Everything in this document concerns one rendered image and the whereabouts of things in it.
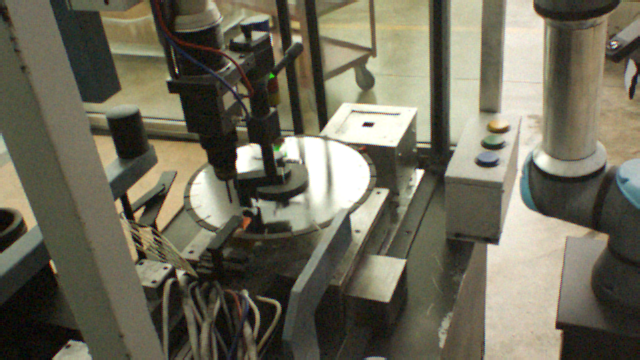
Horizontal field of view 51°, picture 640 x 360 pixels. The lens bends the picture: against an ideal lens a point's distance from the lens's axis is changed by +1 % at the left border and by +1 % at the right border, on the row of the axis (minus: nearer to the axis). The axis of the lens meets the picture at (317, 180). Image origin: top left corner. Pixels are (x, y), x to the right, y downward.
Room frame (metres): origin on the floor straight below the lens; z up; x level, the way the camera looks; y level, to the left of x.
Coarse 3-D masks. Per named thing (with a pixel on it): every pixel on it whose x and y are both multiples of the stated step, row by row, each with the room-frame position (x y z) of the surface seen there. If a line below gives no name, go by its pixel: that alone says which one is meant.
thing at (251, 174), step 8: (272, 144) 0.96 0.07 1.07; (264, 152) 0.95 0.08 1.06; (272, 152) 0.95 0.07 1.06; (264, 160) 0.95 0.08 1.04; (272, 160) 0.95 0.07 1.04; (264, 168) 0.95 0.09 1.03; (272, 168) 0.95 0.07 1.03; (280, 168) 0.97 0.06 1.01; (240, 176) 0.96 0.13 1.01; (248, 176) 0.95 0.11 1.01; (256, 176) 0.95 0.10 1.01; (264, 176) 0.95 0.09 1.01; (272, 176) 0.95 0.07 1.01; (280, 176) 0.95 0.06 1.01; (240, 184) 0.95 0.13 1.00; (248, 184) 0.95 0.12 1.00; (256, 184) 0.95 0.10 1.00; (264, 184) 0.95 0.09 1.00; (272, 184) 0.95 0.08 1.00; (240, 192) 0.95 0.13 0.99; (248, 192) 0.95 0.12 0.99; (256, 192) 0.96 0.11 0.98; (248, 200) 0.95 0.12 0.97; (256, 200) 0.96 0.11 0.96
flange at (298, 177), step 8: (288, 168) 1.03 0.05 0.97; (296, 168) 1.05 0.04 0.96; (304, 168) 1.05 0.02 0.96; (288, 176) 1.02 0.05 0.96; (296, 176) 1.02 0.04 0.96; (304, 176) 1.02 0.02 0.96; (280, 184) 1.00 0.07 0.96; (288, 184) 1.00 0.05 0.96; (296, 184) 1.00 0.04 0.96; (304, 184) 1.00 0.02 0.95; (264, 192) 0.99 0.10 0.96; (272, 192) 0.98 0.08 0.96; (280, 192) 0.98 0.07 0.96; (288, 192) 0.98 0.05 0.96
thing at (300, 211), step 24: (288, 144) 1.17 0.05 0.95; (312, 144) 1.16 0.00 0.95; (336, 144) 1.15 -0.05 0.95; (240, 168) 1.10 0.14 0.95; (312, 168) 1.06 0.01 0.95; (336, 168) 1.05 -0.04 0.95; (360, 168) 1.04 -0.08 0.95; (192, 192) 1.03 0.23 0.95; (216, 192) 1.02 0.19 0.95; (312, 192) 0.98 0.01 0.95; (336, 192) 0.97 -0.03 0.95; (360, 192) 0.96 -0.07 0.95; (216, 216) 0.94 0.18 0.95; (264, 216) 0.93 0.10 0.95; (288, 216) 0.92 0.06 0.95; (312, 216) 0.91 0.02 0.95
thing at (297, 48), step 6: (300, 42) 1.00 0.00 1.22; (294, 48) 0.98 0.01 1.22; (300, 48) 0.99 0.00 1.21; (288, 54) 0.97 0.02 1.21; (294, 54) 0.97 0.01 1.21; (300, 54) 0.99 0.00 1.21; (282, 60) 0.96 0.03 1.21; (288, 60) 0.96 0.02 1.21; (276, 66) 0.94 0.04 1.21; (282, 66) 0.95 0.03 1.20; (276, 72) 0.94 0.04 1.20
